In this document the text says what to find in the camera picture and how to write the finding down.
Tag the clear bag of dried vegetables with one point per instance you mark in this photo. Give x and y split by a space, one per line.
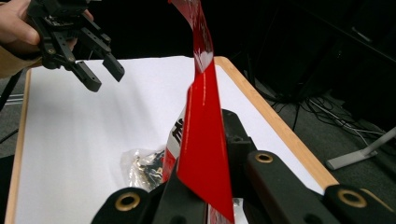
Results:
143 168

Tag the grey metal stand foot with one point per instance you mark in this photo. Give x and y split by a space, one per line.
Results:
358 154

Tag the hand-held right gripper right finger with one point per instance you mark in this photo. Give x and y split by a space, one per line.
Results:
238 146

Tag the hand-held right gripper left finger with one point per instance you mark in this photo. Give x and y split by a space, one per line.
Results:
180 205

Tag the red and white snack packet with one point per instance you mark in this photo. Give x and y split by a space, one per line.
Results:
202 140

